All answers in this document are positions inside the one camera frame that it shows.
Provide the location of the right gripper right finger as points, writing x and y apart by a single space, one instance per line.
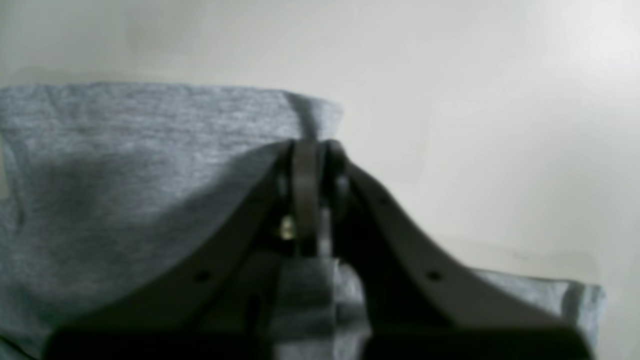
420 302

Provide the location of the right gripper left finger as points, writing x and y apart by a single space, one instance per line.
214 305

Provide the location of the grey T-shirt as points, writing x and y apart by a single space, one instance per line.
110 185

